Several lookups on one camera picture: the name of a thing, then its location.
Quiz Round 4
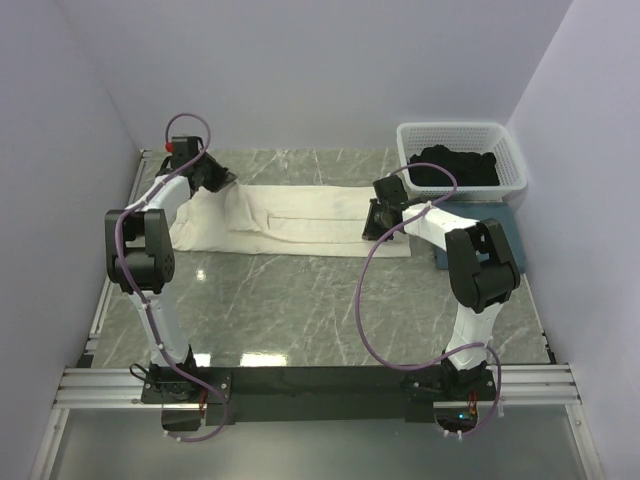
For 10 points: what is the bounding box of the cream white t shirt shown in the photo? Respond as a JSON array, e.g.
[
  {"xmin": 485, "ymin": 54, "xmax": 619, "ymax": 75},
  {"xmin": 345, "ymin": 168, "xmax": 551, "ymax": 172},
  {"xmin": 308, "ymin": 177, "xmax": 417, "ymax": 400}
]
[{"xmin": 168, "ymin": 183, "xmax": 412, "ymax": 259}]

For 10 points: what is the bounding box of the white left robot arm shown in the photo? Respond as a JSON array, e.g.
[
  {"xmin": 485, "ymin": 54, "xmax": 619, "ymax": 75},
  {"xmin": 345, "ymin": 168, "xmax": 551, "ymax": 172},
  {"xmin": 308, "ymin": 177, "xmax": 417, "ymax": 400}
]
[{"xmin": 105, "ymin": 136, "xmax": 236, "ymax": 385}]

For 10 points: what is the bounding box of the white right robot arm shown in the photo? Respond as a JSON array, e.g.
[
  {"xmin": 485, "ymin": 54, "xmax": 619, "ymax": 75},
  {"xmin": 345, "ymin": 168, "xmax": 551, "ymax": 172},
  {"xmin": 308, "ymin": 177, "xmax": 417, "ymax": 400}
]
[{"xmin": 354, "ymin": 175, "xmax": 521, "ymax": 382}]

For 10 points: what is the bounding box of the folded blue t shirt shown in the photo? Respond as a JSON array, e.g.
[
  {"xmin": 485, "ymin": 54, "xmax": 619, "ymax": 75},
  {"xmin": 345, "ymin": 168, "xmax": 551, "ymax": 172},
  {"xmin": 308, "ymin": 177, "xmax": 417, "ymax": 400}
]
[{"xmin": 433, "ymin": 199, "xmax": 527, "ymax": 274}]

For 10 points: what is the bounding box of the black t shirt in basket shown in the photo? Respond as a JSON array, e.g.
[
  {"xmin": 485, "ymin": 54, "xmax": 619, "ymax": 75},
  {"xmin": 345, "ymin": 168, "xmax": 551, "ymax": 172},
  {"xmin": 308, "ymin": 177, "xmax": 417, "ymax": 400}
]
[{"xmin": 408, "ymin": 145, "xmax": 500, "ymax": 187}]

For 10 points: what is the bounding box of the white plastic laundry basket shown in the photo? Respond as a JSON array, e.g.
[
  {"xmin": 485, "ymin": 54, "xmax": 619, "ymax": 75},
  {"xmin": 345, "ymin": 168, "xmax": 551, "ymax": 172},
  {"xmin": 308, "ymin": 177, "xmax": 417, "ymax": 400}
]
[{"xmin": 396, "ymin": 122, "xmax": 527, "ymax": 201}]

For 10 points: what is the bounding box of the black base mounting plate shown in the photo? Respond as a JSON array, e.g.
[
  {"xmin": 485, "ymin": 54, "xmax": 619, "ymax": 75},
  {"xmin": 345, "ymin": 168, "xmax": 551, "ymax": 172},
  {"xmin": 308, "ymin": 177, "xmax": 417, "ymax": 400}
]
[{"xmin": 141, "ymin": 365, "xmax": 498, "ymax": 426}]

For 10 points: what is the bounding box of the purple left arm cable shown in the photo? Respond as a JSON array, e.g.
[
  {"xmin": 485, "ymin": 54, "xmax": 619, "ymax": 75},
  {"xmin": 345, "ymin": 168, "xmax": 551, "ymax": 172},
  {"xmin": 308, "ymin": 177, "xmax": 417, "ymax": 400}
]
[{"xmin": 113, "ymin": 113, "xmax": 236, "ymax": 445}]

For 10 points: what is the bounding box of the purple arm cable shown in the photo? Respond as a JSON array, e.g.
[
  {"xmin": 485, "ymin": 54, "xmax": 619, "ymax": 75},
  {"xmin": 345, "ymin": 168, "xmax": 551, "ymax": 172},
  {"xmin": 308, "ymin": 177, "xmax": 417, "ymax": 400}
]
[
  {"xmin": 113, "ymin": 113, "xmax": 236, "ymax": 445},
  {"xmin": 357, "ymin": 167, "xmax": 504, "ymax": 442}
]

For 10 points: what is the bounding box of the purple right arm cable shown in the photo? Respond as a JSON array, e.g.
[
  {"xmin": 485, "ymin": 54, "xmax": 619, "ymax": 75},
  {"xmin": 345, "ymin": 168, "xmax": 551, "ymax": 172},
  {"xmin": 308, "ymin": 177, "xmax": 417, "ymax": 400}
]
[{"xmin": 357, "ymin": 167, "xmax": 504, "ymax": 442}]

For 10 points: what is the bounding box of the aluminium frame rail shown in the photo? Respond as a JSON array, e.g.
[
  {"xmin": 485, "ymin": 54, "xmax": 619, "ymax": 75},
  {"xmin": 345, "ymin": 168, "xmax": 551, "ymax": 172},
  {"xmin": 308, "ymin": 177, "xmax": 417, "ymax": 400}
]
[{"xmin": 30, "ymin": 365, "xmax": 605, "ymax": 479}]

